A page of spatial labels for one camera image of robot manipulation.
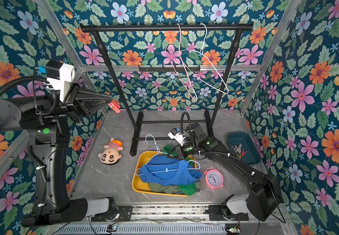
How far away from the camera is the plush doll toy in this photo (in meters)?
0.88

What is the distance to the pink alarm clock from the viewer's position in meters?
0.82

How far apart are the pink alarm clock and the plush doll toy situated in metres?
0.55
